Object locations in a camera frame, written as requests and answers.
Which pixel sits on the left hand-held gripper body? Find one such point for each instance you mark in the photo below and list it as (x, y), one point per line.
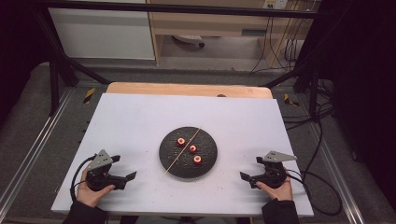
(99, 179)

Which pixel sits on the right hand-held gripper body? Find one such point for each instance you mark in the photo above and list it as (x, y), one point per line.
(274, 174)

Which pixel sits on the bamboo skewer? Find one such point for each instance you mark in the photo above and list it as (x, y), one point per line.
(177, 158)

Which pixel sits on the red hawthorn piece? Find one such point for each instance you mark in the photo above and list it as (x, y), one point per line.
(192, 148)
(197, 159)
(180, 142)

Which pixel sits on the black round plate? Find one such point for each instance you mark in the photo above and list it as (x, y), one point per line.
(202, 140)

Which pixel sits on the person's right hand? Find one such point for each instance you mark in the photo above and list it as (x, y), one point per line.
(280, 193)

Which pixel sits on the person's left hand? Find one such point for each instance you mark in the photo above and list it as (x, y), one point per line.
(88, 196)

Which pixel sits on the white board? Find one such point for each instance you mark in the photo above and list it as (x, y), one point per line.
(130, 124)

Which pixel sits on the wooden table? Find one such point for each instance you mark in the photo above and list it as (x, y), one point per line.
(186, 90)

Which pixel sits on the white cabinet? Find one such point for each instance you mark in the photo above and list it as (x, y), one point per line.
(102, 34)

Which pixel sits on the black curtain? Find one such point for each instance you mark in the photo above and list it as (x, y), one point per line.
(367, 77)
(15, 46)

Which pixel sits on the white power strip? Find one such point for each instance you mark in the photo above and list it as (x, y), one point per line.
(186, 39)

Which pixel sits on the wooden desk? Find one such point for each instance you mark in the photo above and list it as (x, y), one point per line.
(202, 23)

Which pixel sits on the aluminium rail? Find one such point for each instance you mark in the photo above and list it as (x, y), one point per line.
(336, 174)
(34, 146)

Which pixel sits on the black metal frame stand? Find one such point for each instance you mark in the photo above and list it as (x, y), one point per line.
(56, 77)
(313, 84)

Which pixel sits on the white wall socket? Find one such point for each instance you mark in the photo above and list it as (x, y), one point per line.
(275, 3)

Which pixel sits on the black metal frame bar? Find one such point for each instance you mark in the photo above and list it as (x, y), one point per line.
(186, 8)

